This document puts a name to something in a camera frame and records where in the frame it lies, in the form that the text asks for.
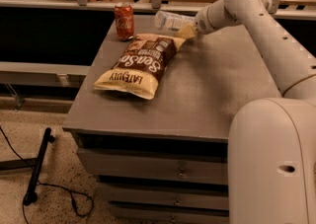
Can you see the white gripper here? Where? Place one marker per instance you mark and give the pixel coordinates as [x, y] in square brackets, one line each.
[199, 24]

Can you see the clear plastic water bottle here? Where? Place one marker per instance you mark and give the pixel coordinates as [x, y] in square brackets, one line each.
[173, 22]

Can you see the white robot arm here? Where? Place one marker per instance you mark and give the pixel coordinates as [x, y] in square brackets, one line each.
[272, 141]

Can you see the brown yellow chips bag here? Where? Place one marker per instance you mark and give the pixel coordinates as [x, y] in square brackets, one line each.
[142, 65]

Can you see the red soda can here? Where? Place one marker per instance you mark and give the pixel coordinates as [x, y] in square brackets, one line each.
[124, 21]

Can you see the black stand leg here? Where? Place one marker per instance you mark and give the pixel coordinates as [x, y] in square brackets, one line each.
[34, 163]

